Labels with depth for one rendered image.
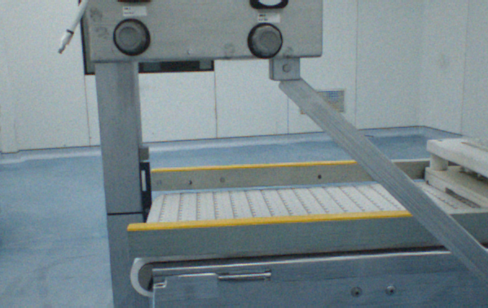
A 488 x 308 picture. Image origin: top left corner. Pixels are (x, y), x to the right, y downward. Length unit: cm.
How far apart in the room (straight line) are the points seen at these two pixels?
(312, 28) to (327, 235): 22
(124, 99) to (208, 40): 35
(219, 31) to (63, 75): 521
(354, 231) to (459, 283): 15
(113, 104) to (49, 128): 494
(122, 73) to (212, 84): 493
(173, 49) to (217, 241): 21
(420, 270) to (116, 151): 48
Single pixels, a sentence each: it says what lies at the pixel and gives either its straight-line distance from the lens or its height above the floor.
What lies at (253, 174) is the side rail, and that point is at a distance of 82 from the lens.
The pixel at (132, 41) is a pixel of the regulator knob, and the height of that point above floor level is 106.
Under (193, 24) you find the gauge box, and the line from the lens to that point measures 49.
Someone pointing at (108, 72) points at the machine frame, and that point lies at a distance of 82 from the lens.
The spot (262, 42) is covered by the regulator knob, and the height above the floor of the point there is 105.
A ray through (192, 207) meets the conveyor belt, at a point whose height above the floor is 83.
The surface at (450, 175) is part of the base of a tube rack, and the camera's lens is 84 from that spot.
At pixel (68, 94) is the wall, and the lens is 569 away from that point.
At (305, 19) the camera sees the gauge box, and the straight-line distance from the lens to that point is 50.
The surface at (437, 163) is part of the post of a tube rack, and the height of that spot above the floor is 87.
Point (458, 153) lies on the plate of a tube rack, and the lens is 79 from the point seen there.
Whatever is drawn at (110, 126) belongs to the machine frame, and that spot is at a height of 94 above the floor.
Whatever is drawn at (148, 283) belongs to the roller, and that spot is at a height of 80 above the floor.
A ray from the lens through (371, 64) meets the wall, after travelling 633.
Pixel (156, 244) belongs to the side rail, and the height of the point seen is 85.
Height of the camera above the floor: 105
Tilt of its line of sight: 11 degrees down
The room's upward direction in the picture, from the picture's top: 1 degrees counter-clockwise
